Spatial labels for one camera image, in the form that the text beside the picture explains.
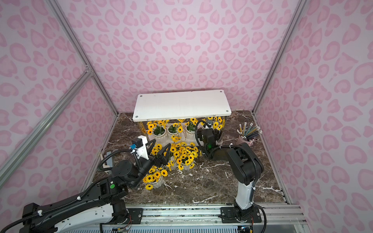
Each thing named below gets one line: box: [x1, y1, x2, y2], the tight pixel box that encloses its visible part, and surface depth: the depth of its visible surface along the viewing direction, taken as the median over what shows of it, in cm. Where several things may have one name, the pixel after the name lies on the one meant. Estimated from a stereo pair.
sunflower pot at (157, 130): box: [146, 119, 170, 145], surface depth 92 cm
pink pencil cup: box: [236, 122, 263, 146], surface depth 94 cm
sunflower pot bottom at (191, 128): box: [184, 117, 199, 140], surface depth 93 cm
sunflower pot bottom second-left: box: [167, 122, 184, 136], surface depth 92 cm
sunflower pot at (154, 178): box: [142, 165, 169, 191], surface depth 76 cm
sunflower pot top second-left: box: [169, 141, 199, 171], surface depth 82 cm
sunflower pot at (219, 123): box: [207, 116, 226, 131], surface depth 86 cm
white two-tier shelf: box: [132, 89, 232, 147], surface depth 82 cm
